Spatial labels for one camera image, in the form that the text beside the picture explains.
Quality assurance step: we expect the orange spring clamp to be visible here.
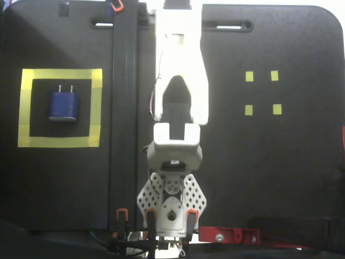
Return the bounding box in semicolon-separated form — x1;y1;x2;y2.
107;0;125;13

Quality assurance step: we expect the black power cable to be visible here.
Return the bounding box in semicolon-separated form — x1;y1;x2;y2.
88;229;115;253

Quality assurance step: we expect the yellow tape square outline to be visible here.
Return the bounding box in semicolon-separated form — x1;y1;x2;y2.
17;68;104;148

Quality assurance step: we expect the red black white servo cable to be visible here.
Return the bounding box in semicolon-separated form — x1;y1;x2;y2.
149;51;164;122

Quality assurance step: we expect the long black table strip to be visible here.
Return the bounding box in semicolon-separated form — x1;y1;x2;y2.
109;0;140;233

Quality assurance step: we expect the blue white charger block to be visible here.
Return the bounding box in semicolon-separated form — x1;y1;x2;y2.
48;84;81;124

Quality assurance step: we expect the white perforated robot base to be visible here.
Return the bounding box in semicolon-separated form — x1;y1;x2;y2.
136;172;208;238

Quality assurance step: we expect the red metal corner bracket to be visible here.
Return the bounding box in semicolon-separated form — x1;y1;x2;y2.
198;226;261;246

